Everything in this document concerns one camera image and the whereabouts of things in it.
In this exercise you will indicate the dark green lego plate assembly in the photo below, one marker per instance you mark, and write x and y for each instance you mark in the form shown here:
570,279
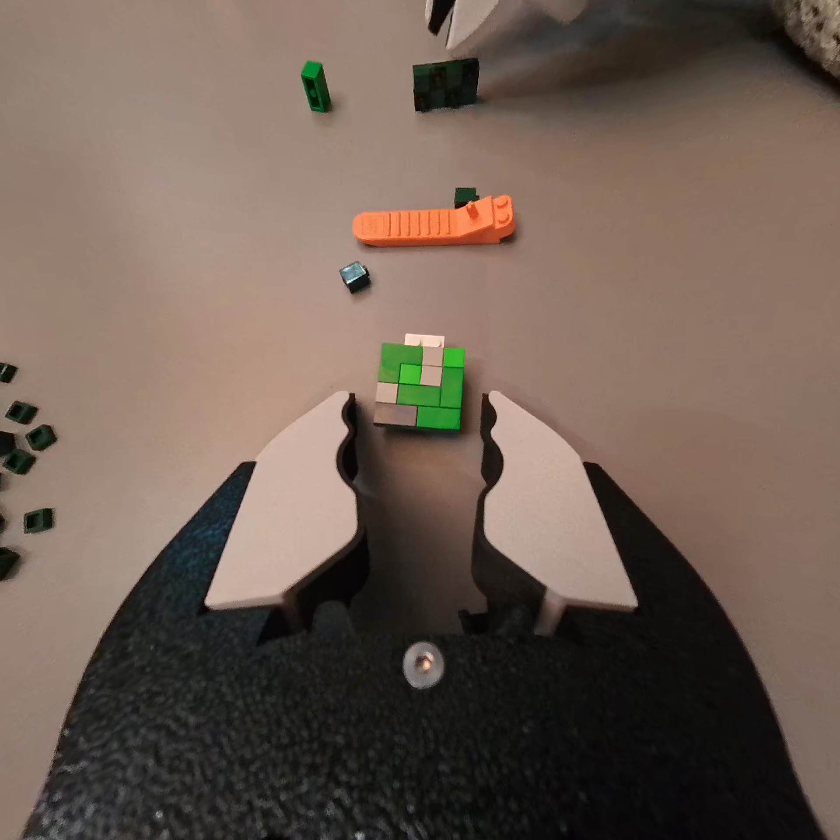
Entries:
446,85

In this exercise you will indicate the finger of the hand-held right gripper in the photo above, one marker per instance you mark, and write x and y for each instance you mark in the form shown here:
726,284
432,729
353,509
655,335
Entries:
485,16
438,16

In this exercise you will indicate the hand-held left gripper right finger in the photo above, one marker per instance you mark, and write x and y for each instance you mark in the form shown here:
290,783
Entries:
551,512

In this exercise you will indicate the pile of dark green bricks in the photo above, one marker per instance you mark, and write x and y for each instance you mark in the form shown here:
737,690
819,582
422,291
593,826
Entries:
39,436

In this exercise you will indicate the speckled grey cloth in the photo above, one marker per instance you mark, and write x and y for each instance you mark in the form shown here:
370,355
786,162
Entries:
814,26

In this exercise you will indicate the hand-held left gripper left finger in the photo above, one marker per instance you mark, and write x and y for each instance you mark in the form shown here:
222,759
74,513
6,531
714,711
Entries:
289,512

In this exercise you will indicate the small dark green lego brick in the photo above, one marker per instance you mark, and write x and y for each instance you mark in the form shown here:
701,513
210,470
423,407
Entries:
354,279
466,195

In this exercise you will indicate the green and grey lego assembly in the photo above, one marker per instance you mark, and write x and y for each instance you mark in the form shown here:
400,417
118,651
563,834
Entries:
426,394

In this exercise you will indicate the tall bright green lego brick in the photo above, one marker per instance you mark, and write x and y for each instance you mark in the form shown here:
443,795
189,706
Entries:
315,85

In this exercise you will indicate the orange lego brick separator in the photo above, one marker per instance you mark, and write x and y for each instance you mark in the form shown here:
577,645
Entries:
420,226

